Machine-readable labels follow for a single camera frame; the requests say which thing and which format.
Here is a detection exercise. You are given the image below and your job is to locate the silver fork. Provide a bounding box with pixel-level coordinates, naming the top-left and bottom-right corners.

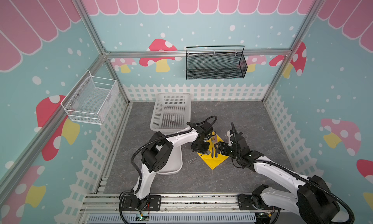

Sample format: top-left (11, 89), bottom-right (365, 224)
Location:
top-left (211, 135), bottom-right (218, 151)

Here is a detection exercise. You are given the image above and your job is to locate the yellow paper napkin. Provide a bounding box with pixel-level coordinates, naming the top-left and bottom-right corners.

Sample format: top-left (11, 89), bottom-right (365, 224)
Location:
top-left (201, 135), bottom-right (228, 170)

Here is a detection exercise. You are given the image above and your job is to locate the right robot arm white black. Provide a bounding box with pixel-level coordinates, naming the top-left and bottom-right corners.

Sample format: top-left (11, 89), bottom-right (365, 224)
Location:
top-left (214, 125), bottom-right (355, 224)

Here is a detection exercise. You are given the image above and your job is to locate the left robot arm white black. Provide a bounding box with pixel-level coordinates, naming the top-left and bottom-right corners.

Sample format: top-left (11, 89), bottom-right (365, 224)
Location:
top-left (119, 115), bottom-right (218, 210)

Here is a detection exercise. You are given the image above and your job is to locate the white plastic tray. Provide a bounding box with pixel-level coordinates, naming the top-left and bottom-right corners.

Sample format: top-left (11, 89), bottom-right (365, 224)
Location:
top-left (157, 146), bottom-right (183, 175)

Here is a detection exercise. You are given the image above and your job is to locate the white perforated plastic basket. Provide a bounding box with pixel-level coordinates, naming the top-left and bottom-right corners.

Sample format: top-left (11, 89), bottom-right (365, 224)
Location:
top-left (150, 93), bottom-right (191, 133)

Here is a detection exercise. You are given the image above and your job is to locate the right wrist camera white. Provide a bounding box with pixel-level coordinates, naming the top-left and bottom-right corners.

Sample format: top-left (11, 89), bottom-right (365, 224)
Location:
top-left (227, 130), bottom-right (237, 146)

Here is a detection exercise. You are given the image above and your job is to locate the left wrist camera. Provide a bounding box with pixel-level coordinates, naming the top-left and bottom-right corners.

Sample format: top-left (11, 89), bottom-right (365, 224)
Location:
top-left (197, 122), bottom-right (213, 136)

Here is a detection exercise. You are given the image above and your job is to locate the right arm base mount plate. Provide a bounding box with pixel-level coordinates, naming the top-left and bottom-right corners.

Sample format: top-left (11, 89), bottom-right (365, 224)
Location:
top-left (237, 193), bottom-right (278, 211)

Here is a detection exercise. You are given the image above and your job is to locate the black mesh wall basket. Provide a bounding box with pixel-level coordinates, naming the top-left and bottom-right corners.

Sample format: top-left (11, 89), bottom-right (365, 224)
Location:
top-left (185, 45), bottom-right (248, 80)

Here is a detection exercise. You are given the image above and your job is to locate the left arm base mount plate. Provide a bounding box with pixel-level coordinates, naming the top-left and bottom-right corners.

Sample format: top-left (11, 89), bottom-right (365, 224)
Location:
top-left (119, 194), bottom-right (162, 211)

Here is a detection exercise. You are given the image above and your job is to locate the white wire wall basket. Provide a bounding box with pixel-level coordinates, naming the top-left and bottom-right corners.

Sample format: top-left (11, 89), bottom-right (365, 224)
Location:
top-left (61, 71), bottom-right (119, 125)

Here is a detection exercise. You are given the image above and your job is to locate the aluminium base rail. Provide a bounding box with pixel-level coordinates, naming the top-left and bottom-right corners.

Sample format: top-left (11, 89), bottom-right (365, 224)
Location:
top-left (76, 193), bottom-right (279, 224)

